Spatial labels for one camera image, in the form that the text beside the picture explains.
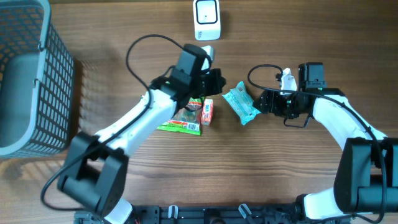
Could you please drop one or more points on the teal tissue packet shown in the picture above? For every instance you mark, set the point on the teal tissue packet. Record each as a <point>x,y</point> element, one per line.
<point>242,103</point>

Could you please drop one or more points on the white barcode scanner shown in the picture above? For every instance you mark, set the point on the white barcode scanner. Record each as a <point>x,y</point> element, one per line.
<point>207,19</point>

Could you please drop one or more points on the dark grey mesh basket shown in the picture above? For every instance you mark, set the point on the dark grey mesh basket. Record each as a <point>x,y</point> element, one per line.
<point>37,82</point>

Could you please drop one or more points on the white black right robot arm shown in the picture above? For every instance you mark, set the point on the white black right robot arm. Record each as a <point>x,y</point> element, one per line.
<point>365,184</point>

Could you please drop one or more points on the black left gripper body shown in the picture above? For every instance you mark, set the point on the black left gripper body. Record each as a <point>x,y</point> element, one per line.
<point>208,84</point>

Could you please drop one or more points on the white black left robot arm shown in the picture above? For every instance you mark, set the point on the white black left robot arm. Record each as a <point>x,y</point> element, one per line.
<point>95,169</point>

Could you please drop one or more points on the small orange candy box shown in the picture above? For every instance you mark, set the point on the small orange candy box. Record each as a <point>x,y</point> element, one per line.
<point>207,112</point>

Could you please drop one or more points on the green snack bag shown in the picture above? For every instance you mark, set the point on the green snack bag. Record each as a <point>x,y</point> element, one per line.
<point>187,120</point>

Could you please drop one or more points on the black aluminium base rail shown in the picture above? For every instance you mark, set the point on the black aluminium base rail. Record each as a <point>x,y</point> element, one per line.
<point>268,214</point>

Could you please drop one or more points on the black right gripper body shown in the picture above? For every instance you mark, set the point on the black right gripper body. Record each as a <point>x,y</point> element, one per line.
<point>286,106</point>

